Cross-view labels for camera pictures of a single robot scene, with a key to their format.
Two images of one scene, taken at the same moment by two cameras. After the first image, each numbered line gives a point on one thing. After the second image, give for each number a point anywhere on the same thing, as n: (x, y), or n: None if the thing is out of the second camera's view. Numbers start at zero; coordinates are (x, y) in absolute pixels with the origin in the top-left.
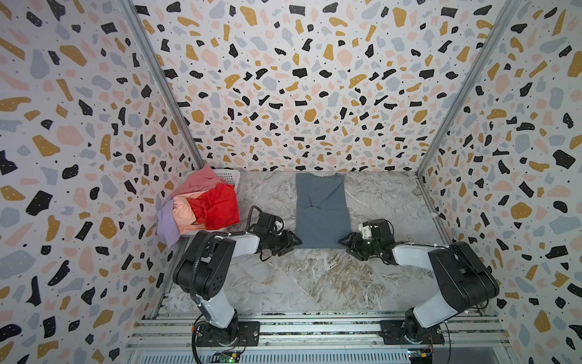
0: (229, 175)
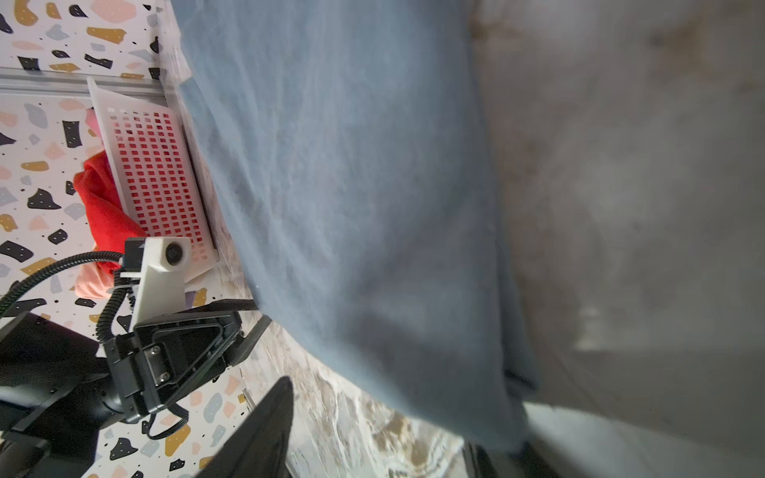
0: (152, 162)
